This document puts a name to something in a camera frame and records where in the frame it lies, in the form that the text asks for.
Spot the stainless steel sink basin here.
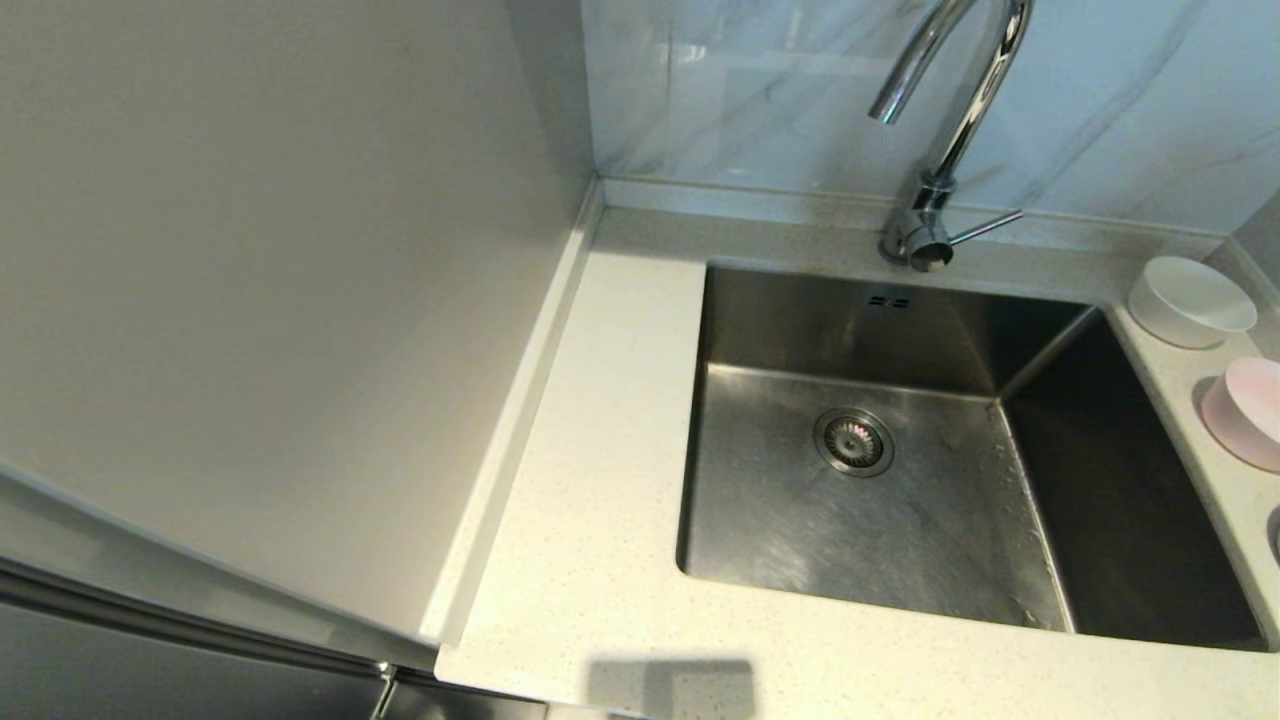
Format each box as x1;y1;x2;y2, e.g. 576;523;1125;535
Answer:
676;262;1276;653

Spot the round metal sink drain strainer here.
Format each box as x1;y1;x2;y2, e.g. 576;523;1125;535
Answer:
812;406;896;478

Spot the chrome gooseneck faucet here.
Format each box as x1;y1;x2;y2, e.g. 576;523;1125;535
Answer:
867;0;1034;274

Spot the white bowl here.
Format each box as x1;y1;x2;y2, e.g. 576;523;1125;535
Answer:
1128;256;1259;350

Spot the stainless steel appliance front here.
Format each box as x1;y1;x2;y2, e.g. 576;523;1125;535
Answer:
0;480;549;720

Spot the pink bowl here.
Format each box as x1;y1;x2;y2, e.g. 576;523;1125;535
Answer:
1200;357;1280;473

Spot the large white cabinet side panel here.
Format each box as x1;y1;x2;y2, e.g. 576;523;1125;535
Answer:
0;0;603;649

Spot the chrome faucet lever handle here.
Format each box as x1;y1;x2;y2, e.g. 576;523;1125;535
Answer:
948;209;1025;247

